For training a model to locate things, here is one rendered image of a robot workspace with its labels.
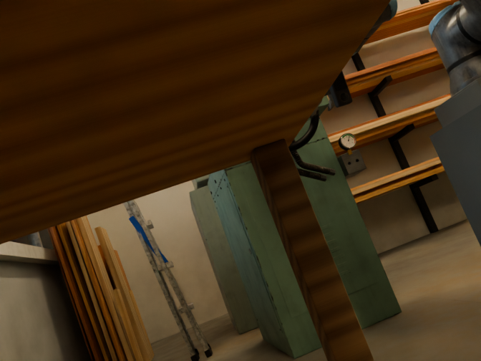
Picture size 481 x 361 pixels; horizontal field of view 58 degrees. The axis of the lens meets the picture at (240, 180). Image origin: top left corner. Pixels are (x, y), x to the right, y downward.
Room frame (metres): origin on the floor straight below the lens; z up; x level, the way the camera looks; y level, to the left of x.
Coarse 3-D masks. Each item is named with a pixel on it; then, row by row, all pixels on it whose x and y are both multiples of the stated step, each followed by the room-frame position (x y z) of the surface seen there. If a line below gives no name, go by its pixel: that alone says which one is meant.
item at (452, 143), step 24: (456, 120) 1.34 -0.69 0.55; (480, 120) 1.24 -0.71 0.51; (456, 144) 1.38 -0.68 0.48; (480, 144) 1.29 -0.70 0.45; (456, 168) 1.44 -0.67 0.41; (480, 168) 1.33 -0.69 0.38; (456, 192) 1.49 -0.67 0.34; (480, 192) 1.38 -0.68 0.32; (480, 216) 1.43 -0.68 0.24; (480, 240) 1.48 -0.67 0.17
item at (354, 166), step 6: (354, 150) 1.67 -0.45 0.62; (342, 156) 1.65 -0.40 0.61; (348, 156) 1.66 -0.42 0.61; (354, 156) 1.66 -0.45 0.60; (360, 156) 1.67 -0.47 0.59; (342, 162) 1.66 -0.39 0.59; (348, 162) 1.66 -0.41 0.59; (354, 162) 1.66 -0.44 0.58; (360, 162) 1.67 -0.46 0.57; (342, 168) 1.68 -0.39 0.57; (348, 168) 1.65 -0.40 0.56; (354, 168) 1.66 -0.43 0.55; (360, 168) 1.66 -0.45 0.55; (348, 174) 1.66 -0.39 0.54; (354, 174) 1.73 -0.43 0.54
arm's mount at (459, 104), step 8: (480, 80) 1.23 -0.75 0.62; (464, 88) 1.29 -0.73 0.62; (472, 88) 1.25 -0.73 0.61; (480, 88) 1.23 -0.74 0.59; (456, 96) 1.33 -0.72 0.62; (464, 96) 1.30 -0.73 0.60; (472, 96) 1.27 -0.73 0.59; (480, 96) 1.24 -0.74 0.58; (448, 104) 1.38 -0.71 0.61; (456, 104) 1.35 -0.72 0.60; (464, 104) 1.31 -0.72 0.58; (472, 104) 1.28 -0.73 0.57; (480, 104) 1.25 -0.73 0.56; (440, 112) 1.43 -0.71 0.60; (448, 112) 1.40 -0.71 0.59; (456, 112) 1.36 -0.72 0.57; (464, 112) 1.33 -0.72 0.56; (440, 120) 1.45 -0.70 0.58; (448, 120) 1.41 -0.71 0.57
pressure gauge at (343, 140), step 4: (344, 136) 1.63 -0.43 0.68; (348, 136) 1.64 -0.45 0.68; (352, 136) 1.64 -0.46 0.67; (340, 140) 1.63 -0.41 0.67; (344, 140) 1.63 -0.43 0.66; (352, 140) 1.64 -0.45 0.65; (340, 144) 1.64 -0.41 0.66; (344, 144) 1.63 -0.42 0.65; (348, 144) 1.63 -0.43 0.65; (352, 144) 1.64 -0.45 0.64; (344, 148) 1.64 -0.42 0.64; (348, 148) 1.64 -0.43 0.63; (348, 152) 1.66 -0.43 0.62
